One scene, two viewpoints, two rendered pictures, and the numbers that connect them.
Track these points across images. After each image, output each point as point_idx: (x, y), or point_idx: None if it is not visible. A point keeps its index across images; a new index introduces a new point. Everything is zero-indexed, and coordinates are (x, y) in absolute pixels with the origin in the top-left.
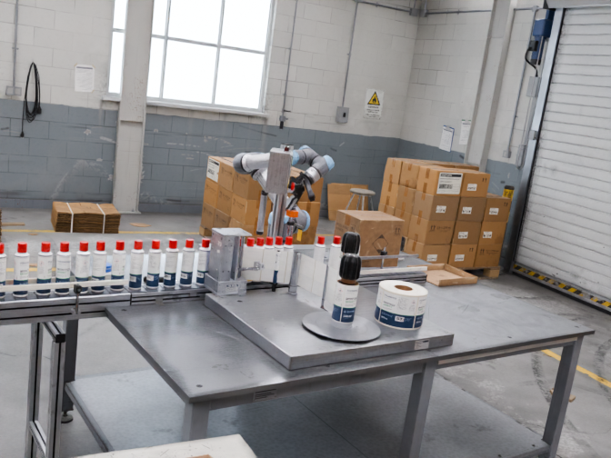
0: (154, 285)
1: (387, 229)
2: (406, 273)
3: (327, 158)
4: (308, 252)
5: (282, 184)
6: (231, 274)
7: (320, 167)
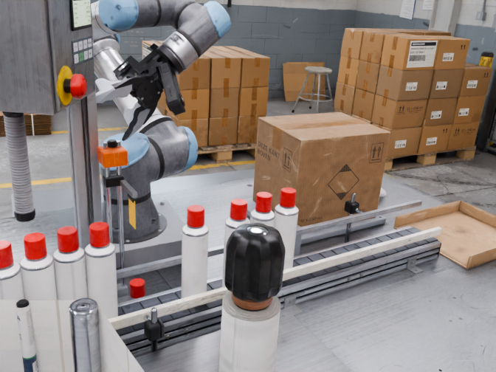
0: None
1: (357, 153)
2: (401, 249)
3: (212, 7)
4: (215, 192)
5: (38, 85)
6: None
7: (195, 30)
